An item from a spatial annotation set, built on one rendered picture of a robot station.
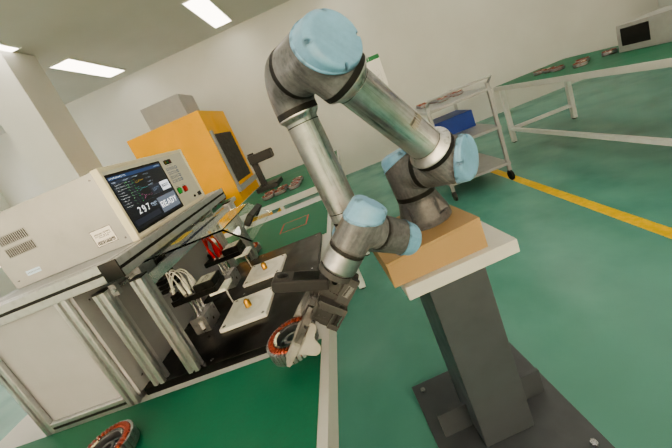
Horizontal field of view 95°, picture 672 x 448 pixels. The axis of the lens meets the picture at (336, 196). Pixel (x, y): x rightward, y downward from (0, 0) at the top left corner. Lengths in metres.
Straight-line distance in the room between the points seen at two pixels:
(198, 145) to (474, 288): 4.19
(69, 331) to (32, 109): 4.34
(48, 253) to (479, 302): 1.20
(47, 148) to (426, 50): 5.92
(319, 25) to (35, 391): 1.11
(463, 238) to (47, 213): 1.08
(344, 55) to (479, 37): 6.33
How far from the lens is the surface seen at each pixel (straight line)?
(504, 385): 1.28
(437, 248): 0.85
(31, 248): 1.16
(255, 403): 0.78
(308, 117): 0.69
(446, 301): 1.00
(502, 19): 7.08
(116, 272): 0.86
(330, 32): 0.59
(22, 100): 5.27
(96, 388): 1.10
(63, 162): 5.09
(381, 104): 0.65
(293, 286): 0.63
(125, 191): 1.00
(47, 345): 1.09
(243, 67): 6.43
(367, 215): 0.56
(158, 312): 0.89
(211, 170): 4.70
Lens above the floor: 1.22
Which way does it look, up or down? 14 degrees down
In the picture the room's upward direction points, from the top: 23 degrees counter-clockwise
